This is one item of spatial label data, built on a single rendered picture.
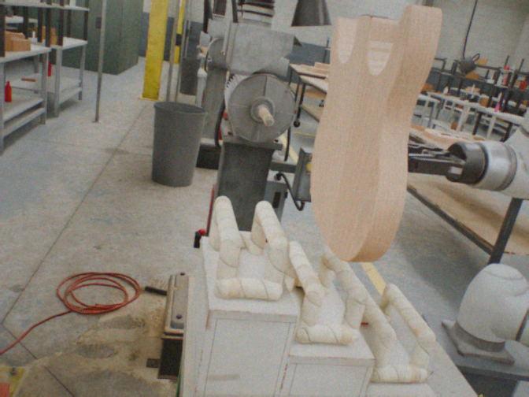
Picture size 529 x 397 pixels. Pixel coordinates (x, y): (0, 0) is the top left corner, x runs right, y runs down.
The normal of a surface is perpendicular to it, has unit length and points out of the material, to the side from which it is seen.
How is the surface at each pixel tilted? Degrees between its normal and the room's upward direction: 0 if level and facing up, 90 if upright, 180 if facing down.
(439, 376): 0
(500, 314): 87
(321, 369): 90
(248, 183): 90
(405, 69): 107
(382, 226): 100
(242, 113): 93
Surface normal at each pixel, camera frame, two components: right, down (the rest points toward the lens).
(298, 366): 0.16, 0.35
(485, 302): -0.66, 0.07
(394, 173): 0.19, -0.01
